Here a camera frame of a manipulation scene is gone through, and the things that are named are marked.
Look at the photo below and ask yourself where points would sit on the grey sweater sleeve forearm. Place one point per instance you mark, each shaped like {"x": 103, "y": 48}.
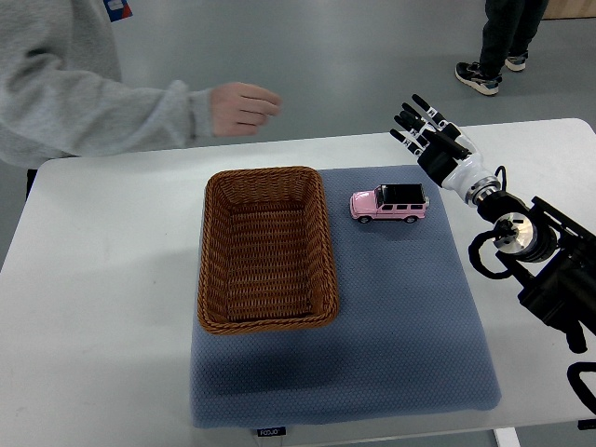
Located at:
{"x": 61, "y": 93}

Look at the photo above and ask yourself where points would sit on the blue-grey foam mat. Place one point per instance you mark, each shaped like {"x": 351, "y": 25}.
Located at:
{"x": 407, "y": 338}

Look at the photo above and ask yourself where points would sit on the grey sneaker right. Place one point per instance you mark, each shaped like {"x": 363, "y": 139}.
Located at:
{"x": 517, "y": 63}

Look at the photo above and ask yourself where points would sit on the brown wicker basket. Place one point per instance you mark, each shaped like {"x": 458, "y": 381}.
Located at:
{"x": 266, "y": 253}

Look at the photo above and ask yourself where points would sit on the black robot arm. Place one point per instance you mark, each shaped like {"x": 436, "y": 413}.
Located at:
{"x": 549, "y": 254}

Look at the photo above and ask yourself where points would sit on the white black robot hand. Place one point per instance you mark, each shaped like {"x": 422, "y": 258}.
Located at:
{"x": 448, "y": 156}

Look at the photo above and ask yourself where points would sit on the black sneaker left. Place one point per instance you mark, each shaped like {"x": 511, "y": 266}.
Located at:
{"x": 471, "y": 75}

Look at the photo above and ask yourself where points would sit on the person's bare hand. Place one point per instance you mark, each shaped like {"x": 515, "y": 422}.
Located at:
{"x": 240, "y": 109}

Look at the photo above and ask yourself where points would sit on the standing person's dark trousers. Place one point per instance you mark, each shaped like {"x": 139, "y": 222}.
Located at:
{"x": 510, "y": 28}

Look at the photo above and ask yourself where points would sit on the pink toy car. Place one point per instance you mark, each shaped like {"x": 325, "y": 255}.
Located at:
{"x": 405, "y": 202}

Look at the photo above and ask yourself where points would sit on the white table leg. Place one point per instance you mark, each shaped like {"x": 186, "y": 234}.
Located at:
{"x": 506, "y": 437}

